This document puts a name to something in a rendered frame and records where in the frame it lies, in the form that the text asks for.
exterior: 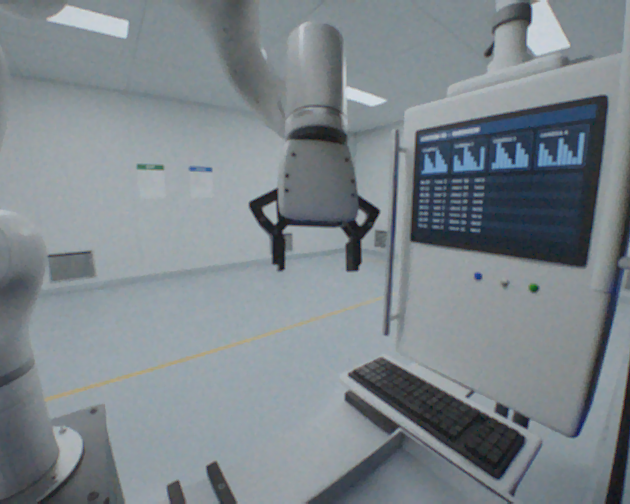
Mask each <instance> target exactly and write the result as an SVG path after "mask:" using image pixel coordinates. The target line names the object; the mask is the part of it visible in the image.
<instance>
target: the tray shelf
mask: <svg viewBox="0 0 630 504"><path fill-rule="evenodd" d="M357 395H358V396H360V397H361V398H363V399H364V400H365V401H367V402H368V403H370V404H371V405H372V406H374V407H375V408H377V409H378V410H380V411H381V412H382V413H384V414H385V415H387V416H388V417H389V418H391V419H392V420H394V421H395V422H397V423H398V424H399V425H401V426H402V427H404V428H405V429H407V430H408V431H409V432H411V433H412V434H414V435H415V436H417V437H418V438H419V439H421V440H422V441H424V442H425V443H427V444H428V445H430V446H431V447H432V448H434V449H435V450H437V451H438V452H440V453H441V454H443V455H444V456H445V457H447V458H448V459H450V460H451V461H453V462H454V463H456V464H457V465H459V466H460V467H461V468H463V469H464V470H466V471H467V472H469V473H470V474H472V475H473V476H475V477H476V478H478V479H479V480H480V481H482V482H483V483H485V484H486V485H488V486H489V487H491V488H492V489H494V490H495V491H497V492H498V493H500V494H501V495H502V496H504V497H505V498H507V499H508V500H510V501H511V502H513V503H514V504H523V503H521V502H520V501H518V500H517V499H515V498H514V497H512V496H511V495H509V494H508V493H506V492H505V491H503V490H502V489H500V488H499V487H497V486H496V485H494V484H493V483H491V482H490V481H488V480H487V479H485V478H484V477H482V476H481V475H479V474H478V473H476V472H475V471H474V470H472V469H471V468H469V467H468V466H466V465H465V464H463V463H462V462H460V461H459V460H457V459H456V458H454V457H453V456H451V455H450V454H448V453H447V452H445V451H444V450H442V449H441V448H439V447H438V446H436V445H435V444H433V443H432V442H431V441H429V440H428V439H426V438H425V437H423V436H422V435H420V434H419V433H417V432H416V431H414V430H413V429H411V428H410V427H409V426H407V425H406V424H404V423H403V422H401V421H400V420H398V419H397V418H395V417H394V416H393V415H391V414H390V413H388V412H387V411H385V410H384V409H382V408H381V407H380V406H378V405H377V404H375V403H374V402H372V401H371V400H370V399H368V398H367V397H365V396H364V395H362V394H361V393H358V394H357ZM389 436H390V435H389V434H388V433H386V432H385V431H384V430H382V429H381V428H380V427H379V426H377V425H376V424H375V423H373V422H372V421H371V420H369V419H368V418H367V417H365V416H364V415H363V414H361V413H360V412H359V411H358V410H356V409H355V408H354V407H352V406H351V405H350V404H349V403H347V402H346V401H344V402H342V403H341V404H339V405H337V406H336V407H334V408H332V409H330V410H329V411H327V412H325V413H323V414H322V415H320V416H318V417H316V418H314V419H313V420H311V421H309V422H307V423H306V424H304V425H302V426H300V427H298V428H297V429H295V430H293V431H291V432H289V433H288V434H286V435H284V436H282V437H280V438H279V439H277V440H275V441H273V442H271V443H269V444H268V445H266V446H264V447H262V448H260V449H258V450H256V451H255V452H253V453H251V454H249V455H247V456H245V457H243V458H241V459H240V460H238V461H236V462H234V463H232V464H230V465H228V466H226V467H224V468H223V469H221V470H222V472H223V474H224V476H225V478H226V480H227V482H228V484H229V486H230V488H231V490H232V492H233V494H234V496H235V498H236V500H237V502H238V504H300V503H302V502H303V501H305V500H306V499H307V498H309V497H310V496H311V495H313V494H314V493H315V492H317V491H318V490H319V489H321V488H322V487H324V486H325V485H326V484H328V483H329V482H330V481H332V480H333V479H334V478H336V477H337V476H338V475H340V474H341V473H342V472H344V471H345V470H346V469H348V468H349V467H350V466H352V465H353V464H354V463H355V462H357V461H358V460H359V459H361V458H362V457H363V456H365V455H366V454H367V453H368V452H370V451H371V450H372V449H374V448H375V447H376V446H377V445H379V444H380V443H381V442H383V441H384V440H385V439H386V438H388V437H389ZM182 490H183V493H184V496H185V499H186V503H187V504H219V502H218V500H217V497H216V495H215V493H214V491H213V488H212V486H211V484H210V481H209V479H208V477H205V478H203V479H201V480H200V481H198V482H196V483H194V484H192V485H190V486H188V487H186V488H184V489H182Z"/></svg>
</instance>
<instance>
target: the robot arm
mask: <svg viewBox="0 0 630 504"><path fill-rule="evenodd" d="M69 1H70V0H0V11H2V12H4V13H5V14H7V15H9V16H11V17H14V18H16V19H19V20H23V21H32V22H35V21H42V20H46V19H50V18H52V17H54V16H56V15H58V14H59V13H61V12H62V11H63V10H64V9H65V7H66V6H67V5H68V3H69ZM172 1H173V2H174V3H175V4H176V5H178V6H179V7H180V8H181V9H182V10H183V11H185V12H186V13H187V14H188V15H189V16H190V17H191V18H192V19H194V20H195V21H196V22H197V23H198V24H199V25H200V26H201V27H202V28H203V29H204V31H205V32H206V34H207V35H208V37H209V39H210V41H211V44H212V46H213V49H214V51H215V54H216V57H217V59H218V62H219V64H220V66H221V68H222V71H223V73H224V75H225V77H226V79H227V80H228V82H229V84H230V86H231V87H232V89H233V90H234V92H235V93H236V95H237V96H238V97H239V98H240V100H241V101H242V102H243V103H244V104H245V105H246V106H247V108H248V109H249V110H250V111H251V112H252V113H254V114H255V115H256V116H257V117H258V118H259V119H260V120H261V121H262V122H263V123H264V124H265V125H266V126H268V127H269V128H270V129H271V130H272V131H274V132H275V133H276V134H277V135H279V136H280V137H282V138H283V139H285V145H284V147H283V149H282V152H281V156H280V162H279V169H278V179H277V188H275V189H273V190H271V191H269V192H267V193H265V194H263V195H261V196H259V197H257V198H255V199H253V200H251V201H250V202H249V209H250V211H251V213H252V215H253V216H254V218H255V219H256V221H257V223H258V225H259V226H260V227H261V228H262V229H263V230H264V231H265V232H266V233H267V234H268V235H269V237H270V239H272V265H277V272H282V271H283V270H285V238H284V237H283V231H284V230H285V229H286V227H287V226H295V227H317V228H341V229H342V230H343V232H344V233H345V235H346V236H347V237H348V242H347V243H346V244H345V257H346V271H347V272H357V271H359V266H360V265H361V264H362V246H361V240H362V239H364V237H365V235H366V234H367V233H368V232H369V231H370V230H371V229H372V228H373V227H374V223H375V222H376V220H377V218H378V217H379V215H380V212H381V211H380V209H379V208H377V207H376V206H374V205H373V204H371V203H370V202H368V201H367V200H365V199H364V198H363V197H361V196H360V195H358V190H357V181H356V174H355V168H354V163H353V159H352V155H351V151H350V148H349V146H347V145H348V141H349V137H348V135H349V130H348V105H347V76H346V49H345V41H344V38H343V36H342V34H341V33H340V32H339V31H338V30H337V29H336V28H335V27H333V26H332V25H330V24H327V23H323V22H309V23H305V24H302V25H300V26H299V27H297V28H296V29H295V30H294V31H293V32H292V33H291V34H290V36H289V38H288V40H287V45H286V75H285V82H283V81H282V79H281V78H280V77H279V76H278V74H277V73H276V71H275V70H274V68H273V66H272V65H271V63H270V61H269V59H268V56H267V54H266V51H265V48H264V45H263V41H262V36H261V30H260V19H259V0H172ZM10 84H11V79H10V70H9V65H8V62H7V59H6V56H5V54H4V52H3V49H2V47H1V45H0V148H1V145H2V143H3V139H4V135H5V131H6V125H7V118H8V109H9V98H10ZM274 202H276V218H277V223H276V224H274V223H273V222H272V221H271V220H270V219H269V218H268V217H267V216H266V215H265V213H264V211H263V208H264V207H266V206H268V205H270V204H272V203H274ZM358 209H359V210H360V211H362V212H363V213H365V215H366V218H365V220H364V222H363V223H362V224H361V225H360V226H359V224H358V223H357V221H356V220H355V219H356V218H357V216H358ZM46 269H47V248H46V244H45V241H44V239H43V236H42V234H41V232H40V231H39V229H38V228H37V226H36V225H35V224H34V223H33V222H32V221H31V220H29V219H28V218H26V217H25V216H23V215H21V214H18V213H15V212H12V211H8V210H3V209H0V504H43V503H44V502H46V501H47V500H48V499H49V498H51V497H52V496H53V495H54V494H55V493H56V492H57V491H58V490H60V489H61V488H62V487H63V486H64V485H65V484H66V483H67V481H68V480H69V479H70V478H71V476H72V475H73V474H74V473H75V471H76V469H77V468H78V466H79V465H80V462H81V460H82V458H83V453H84V443H83V440H82V438H81V436H80V434H79V433H78V432H77V431H75V430H73V429H71V428H66V427H52V423H51V420H50V416H49V413H48V409H47V405H46V402H45V398H44V394H43V390H42V387H41V383H40V379H39V375H38V371H37V367H36V363H35V359H34V355H33V351H32V347H31V343H30V339H29V331H28V330H29V322H30V318H31V315H32V312H33V309H34V306H35V304H36V301H37V299H38V296H39V293H40V290H41V287H42V284H43V281H44V278H45V274H46Z"/></svg>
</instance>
